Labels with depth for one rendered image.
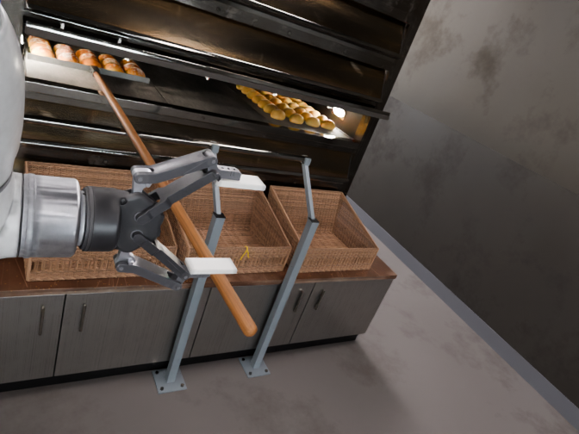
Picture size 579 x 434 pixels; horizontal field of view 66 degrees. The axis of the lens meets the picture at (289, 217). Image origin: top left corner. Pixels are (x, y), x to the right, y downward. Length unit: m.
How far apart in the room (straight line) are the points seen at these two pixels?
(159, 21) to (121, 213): 1.62
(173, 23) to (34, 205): 1.67
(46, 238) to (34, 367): 1.68
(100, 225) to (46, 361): 1.66
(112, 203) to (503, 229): 3.49
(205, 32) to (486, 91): 2.63
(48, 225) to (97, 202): 0.05
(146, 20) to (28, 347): 1.40
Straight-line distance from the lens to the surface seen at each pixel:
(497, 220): 3.86
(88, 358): 2.19
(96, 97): 2.13
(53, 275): 1.92
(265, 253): 2.18
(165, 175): 0.53
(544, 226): 3.67
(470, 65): 4.32
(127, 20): 2.06
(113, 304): 2.00
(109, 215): 0.53
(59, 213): 0.51
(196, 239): 1.13
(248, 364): 2.58
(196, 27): 2.15
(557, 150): 3.71
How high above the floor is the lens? 1.77
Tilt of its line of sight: 24 degrees down
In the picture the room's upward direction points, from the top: 21 degrees clockwise
